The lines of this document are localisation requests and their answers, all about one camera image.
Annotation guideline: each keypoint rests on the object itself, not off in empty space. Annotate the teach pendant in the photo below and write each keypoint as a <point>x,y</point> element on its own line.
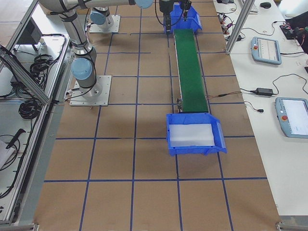
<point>266,50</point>
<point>292,114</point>

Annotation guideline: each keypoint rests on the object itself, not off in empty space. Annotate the black computer mouse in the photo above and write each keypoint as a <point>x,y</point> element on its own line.
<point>265,5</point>

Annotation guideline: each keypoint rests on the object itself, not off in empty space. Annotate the green conveyor belt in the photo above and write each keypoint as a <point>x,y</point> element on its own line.
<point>192,91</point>

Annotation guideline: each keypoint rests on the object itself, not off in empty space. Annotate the lower teach pendant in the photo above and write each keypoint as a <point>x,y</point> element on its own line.
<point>292,114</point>

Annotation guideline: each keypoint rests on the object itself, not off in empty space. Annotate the aluminium frame post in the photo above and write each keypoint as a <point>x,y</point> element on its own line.
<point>239,25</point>

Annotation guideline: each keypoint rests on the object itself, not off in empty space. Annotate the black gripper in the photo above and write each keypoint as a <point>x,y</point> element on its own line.
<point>165,6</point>

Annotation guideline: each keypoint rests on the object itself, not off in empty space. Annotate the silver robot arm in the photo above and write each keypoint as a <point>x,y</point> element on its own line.
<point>83,65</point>
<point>100,14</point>

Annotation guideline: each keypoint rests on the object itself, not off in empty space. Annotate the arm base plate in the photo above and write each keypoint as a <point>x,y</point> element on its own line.
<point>97,96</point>
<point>110,26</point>

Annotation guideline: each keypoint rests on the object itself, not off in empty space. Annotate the blue destination bin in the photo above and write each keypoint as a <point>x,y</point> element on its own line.
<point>197,118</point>

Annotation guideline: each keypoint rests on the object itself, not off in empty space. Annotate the blue source bin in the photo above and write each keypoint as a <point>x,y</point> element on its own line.
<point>192,22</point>

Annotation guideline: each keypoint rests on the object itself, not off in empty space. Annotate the upper teach pendant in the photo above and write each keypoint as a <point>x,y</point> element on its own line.
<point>266,50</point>

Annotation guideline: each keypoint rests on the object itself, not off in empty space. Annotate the black power adapter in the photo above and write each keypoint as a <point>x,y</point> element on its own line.
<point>263,91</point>

